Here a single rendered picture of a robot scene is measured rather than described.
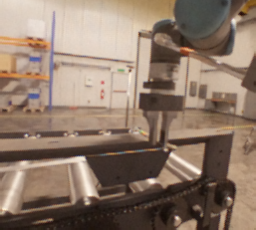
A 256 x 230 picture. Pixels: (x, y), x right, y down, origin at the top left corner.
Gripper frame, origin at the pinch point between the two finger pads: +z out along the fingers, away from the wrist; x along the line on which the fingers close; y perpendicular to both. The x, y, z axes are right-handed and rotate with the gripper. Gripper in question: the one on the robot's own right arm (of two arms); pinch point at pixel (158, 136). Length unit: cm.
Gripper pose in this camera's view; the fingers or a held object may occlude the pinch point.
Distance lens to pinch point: 52.1
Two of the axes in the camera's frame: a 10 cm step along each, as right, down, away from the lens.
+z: -0.6, 9.9, 0.9
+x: 9.2, 0.2, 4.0
